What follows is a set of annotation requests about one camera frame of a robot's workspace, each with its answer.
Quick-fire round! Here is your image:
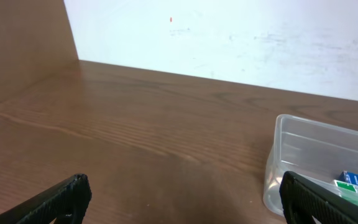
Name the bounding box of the brown wooden side panel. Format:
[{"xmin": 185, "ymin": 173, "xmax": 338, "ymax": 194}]
[{"xmin": 0, "ymin": 0, "xmax": 78, "ymax": 102}]

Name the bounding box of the clear plastic container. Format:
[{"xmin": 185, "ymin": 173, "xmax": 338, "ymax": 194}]
[{"xmin": 263, "ymin": 114, "xmax": 358, "ymax": 215}]

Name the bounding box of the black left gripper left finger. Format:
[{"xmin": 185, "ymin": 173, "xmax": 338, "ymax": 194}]
[{"xmin": 0, "ymin": 174, "xmax": 92, "ymax": 224}]

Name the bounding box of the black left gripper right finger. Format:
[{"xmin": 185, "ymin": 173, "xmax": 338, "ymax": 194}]
[{"xmin": 279, "ymin": 171, "xmax": 358, "ymax": 224}]

